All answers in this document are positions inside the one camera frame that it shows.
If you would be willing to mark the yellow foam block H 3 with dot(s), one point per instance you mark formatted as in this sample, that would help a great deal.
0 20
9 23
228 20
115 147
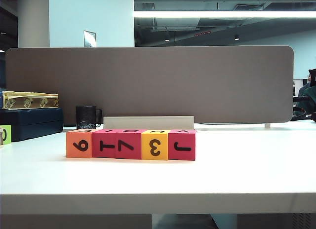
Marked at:
155 146

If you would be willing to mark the red foam block A J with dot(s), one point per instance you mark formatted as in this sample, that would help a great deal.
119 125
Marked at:
182 146

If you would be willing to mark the red foam block O R 7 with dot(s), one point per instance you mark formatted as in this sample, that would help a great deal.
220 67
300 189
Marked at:
129 145

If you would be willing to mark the red foam block T I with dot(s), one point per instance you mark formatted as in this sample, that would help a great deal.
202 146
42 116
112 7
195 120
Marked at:
104 145

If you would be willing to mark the orange foam block monkey 6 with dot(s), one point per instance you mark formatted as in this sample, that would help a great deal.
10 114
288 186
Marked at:
79 145

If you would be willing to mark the brown desk divider panel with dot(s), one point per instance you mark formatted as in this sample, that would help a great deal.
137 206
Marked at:
172 83

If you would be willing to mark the black mug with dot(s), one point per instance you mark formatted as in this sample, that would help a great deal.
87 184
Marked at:
86 116

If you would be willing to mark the red led ceiling sign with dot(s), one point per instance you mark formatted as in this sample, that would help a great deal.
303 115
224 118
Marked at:
202 33

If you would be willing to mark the white divider foot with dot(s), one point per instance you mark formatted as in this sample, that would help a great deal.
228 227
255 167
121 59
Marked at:
268 125

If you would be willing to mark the yellow patterned box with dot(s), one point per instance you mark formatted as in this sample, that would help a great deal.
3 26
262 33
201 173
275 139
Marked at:
29 101

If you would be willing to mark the dark blue case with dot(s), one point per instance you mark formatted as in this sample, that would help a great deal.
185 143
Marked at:
29 123

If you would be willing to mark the black office chair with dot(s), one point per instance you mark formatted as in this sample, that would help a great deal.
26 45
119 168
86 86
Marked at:
300 98

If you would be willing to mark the seated person dark hair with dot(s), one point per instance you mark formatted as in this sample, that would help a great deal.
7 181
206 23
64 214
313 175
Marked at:
308 93

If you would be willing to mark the green foam block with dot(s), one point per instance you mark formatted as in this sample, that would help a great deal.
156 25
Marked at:
7 134

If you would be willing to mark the wall sign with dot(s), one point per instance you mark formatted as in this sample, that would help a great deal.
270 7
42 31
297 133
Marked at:
90 38

